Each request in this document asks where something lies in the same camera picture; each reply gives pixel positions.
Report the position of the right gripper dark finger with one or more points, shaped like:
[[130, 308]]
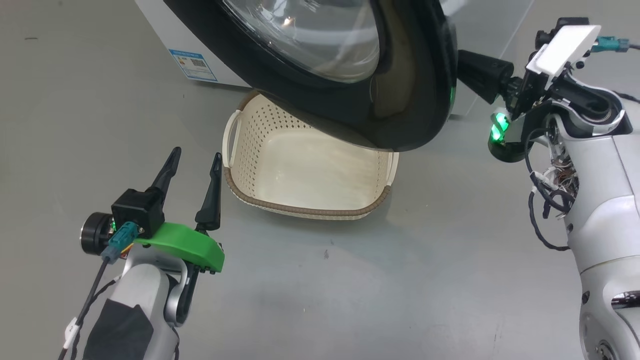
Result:
[[485, 75]]

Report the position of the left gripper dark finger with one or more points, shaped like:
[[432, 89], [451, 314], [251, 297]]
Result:
[[212, 205], [169, 172]]

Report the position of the white-band right gripper body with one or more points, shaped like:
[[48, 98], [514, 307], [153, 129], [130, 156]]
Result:
[[565, 47]]

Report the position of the green-band left gripper body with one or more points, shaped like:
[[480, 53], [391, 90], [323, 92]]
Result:
[[185, 245]]

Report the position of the black glass washing machine door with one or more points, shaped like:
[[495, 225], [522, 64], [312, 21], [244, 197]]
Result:
[[400, 100]]

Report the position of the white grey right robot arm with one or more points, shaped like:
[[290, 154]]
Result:
[[605, 200]]

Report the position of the cream perforated laundry basket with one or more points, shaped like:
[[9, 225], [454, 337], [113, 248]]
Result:
[[310, 170]]

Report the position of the white front-load washing machine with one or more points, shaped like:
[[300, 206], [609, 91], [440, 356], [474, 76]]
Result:
[[170, 30]]

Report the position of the blue energy label sticker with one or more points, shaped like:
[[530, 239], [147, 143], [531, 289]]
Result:
[[194, 65]]

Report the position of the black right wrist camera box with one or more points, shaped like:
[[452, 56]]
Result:
[[542, 39]]

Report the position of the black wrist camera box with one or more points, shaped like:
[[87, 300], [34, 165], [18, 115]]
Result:
[[542, 39], [137, 210]]

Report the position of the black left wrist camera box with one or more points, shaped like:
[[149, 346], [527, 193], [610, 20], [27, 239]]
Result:
[[137, 210]]

